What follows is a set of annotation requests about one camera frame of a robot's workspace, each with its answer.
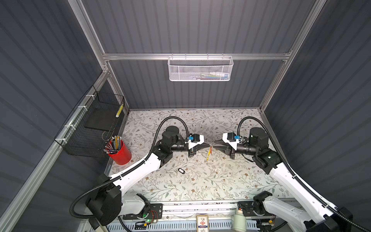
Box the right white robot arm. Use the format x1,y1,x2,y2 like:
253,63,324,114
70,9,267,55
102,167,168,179
214,127,353,232

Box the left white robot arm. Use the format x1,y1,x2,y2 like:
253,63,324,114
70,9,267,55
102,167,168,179
87,126,210,226

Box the red pencil cup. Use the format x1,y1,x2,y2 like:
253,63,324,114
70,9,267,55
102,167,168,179
103,136,132,165

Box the small card box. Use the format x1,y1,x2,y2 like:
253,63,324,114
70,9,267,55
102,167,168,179
196,215,210,232

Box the pale green bottle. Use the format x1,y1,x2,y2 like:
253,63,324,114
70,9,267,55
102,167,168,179
232,208,246,232

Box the yellow marker in basket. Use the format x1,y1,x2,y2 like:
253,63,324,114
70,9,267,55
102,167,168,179
116,104,124,118

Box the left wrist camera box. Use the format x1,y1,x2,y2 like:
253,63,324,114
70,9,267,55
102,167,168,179
187,133,204,150

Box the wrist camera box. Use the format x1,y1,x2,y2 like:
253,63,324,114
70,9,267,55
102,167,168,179
187,133,204,150
222,132,240,149

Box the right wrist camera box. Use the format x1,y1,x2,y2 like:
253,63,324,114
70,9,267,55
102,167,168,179
222,132,240,149

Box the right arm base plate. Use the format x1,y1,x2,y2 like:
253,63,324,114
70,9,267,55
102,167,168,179
237,201,273,217

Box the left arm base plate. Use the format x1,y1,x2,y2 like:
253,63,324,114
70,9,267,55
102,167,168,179
121,204,163,220

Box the white mesh wall basket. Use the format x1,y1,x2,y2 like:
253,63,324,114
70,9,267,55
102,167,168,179
167,56,234,82

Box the slotted cable duct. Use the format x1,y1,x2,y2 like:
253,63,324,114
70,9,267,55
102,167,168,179
124,219,259,232

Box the black wire wall basket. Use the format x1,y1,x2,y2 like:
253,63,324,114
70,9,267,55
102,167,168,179
55,87,126,158

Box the black handle tool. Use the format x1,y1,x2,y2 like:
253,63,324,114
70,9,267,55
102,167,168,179
88,217,102,232

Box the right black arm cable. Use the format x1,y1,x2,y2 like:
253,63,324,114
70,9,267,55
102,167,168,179
237,116,371,232

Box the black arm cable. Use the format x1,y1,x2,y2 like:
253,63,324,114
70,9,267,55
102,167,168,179
237,116,371,232
69,115,190,219

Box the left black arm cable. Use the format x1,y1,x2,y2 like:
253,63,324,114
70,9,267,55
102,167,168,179
69,115,190,219

